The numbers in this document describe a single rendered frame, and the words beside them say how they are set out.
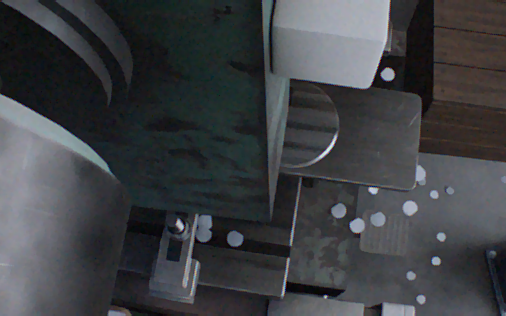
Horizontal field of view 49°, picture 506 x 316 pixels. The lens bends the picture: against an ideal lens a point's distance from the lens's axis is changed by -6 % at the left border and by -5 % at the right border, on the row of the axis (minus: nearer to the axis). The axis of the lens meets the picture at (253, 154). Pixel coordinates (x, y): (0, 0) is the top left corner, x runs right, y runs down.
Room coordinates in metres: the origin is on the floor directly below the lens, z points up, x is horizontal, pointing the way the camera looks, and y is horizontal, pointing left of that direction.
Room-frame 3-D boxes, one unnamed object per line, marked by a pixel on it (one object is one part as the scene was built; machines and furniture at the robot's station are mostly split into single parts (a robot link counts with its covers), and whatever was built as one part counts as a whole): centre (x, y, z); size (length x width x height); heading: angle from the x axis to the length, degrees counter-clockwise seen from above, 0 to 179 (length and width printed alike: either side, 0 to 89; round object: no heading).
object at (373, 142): (0.27, -0.10, 0.72); 0.25 x 0.14 x 0.14; 75
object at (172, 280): (0.15, 0.11, 0.76); 0.17 x 0.06 x 0.10; 165
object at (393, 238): (0.28, -0.06, 0.14); 0.59 x 0.10 x 0.05; 75
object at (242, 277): (0.31, 0.07, 0.68); 0.45 x 0.30 x 0.06; 165
